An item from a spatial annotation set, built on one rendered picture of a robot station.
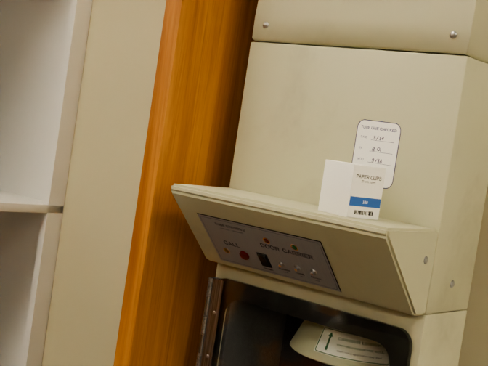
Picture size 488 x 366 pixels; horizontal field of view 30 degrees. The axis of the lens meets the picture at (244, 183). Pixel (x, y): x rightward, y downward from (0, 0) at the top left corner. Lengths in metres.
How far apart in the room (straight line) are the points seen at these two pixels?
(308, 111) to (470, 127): 0.21
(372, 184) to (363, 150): 0.09
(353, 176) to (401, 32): 0.20
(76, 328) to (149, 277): 0.90
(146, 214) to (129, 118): 0.81
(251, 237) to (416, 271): 0.21
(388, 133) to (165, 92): 0.30
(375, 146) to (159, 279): 0.35
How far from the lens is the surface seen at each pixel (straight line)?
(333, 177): 1.05
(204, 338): 1.26
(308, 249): 1.06
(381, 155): 1.11
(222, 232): 1.15
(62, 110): 2.11
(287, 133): 1.19
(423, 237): 1.03
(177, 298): 1.28
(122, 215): 2.01
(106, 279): 2.04
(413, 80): 1.10
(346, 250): 1.02
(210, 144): 1.28
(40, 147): 2.22
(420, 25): 1.11
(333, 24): 1.17
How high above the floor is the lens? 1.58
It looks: 3 degrees down
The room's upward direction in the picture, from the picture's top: 9 degrees clockwise
